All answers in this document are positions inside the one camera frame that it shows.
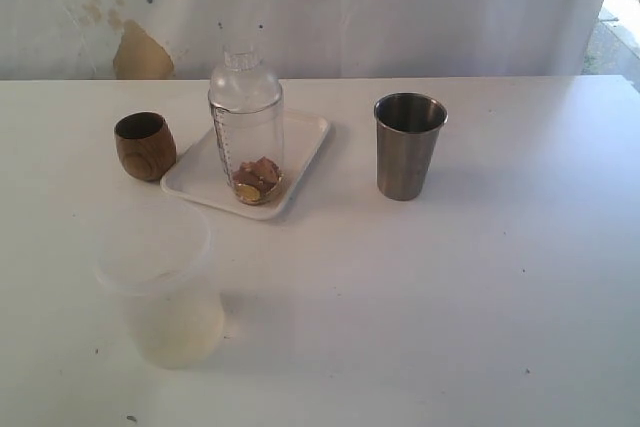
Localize brown wooden cubes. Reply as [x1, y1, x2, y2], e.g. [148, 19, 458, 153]
[232, 157, 282, 194]

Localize brown wooden cup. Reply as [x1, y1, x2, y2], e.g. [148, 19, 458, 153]
[114, 112, 177, 182]

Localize clear plastic shaker cup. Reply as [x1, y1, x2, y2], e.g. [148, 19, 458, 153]
[210, 101, 284, 205]

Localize stainless steel cup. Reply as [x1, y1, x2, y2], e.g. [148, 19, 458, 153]
[374, 92, 448, 201]

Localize white rectangular tray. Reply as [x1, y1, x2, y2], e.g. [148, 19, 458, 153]
[160, 110, 331, 221]

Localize clear plastic shaker lid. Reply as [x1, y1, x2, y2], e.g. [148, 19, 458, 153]
[208, 42, 283, 113]

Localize translucent plastic measuring cup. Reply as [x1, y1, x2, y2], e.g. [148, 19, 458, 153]
[95, 196, 225, 369]

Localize gold coin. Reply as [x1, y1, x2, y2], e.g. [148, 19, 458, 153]
[235, 183, 262, 204]

